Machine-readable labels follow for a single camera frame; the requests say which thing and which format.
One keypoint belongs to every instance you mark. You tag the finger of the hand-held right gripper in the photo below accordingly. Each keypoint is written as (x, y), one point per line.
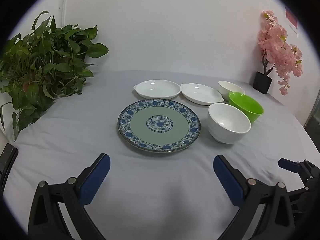
(288, 165)
(300, 195)

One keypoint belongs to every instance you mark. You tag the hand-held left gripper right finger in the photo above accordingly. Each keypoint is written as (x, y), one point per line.
(227, 180)

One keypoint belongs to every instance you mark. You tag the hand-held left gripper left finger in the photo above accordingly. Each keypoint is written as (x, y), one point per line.
(95, 177)

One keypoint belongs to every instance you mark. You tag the large white bowl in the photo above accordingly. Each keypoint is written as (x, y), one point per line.
(225, 130)

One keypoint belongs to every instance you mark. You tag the green bowl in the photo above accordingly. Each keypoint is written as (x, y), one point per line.
(246, 105)

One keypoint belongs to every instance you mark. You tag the white oval dish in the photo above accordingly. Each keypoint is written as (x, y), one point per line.
(157, 88)
(200, 93)

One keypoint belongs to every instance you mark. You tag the grey tablecloth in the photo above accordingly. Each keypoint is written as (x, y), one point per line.
(75, 130)

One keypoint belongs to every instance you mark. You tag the blue floral patterned plate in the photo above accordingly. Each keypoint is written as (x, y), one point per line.
(160, 123)

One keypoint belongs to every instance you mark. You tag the small white bowl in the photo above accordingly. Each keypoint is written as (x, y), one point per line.
(228, 87)

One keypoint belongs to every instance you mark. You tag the pink blossom tree black pot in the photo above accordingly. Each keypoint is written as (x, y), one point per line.
(277, 45)

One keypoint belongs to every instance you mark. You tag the green potted plant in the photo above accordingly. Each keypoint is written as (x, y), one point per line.
(50, 55)

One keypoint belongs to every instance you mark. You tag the red wall poster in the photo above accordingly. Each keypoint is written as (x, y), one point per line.
(291, 17)

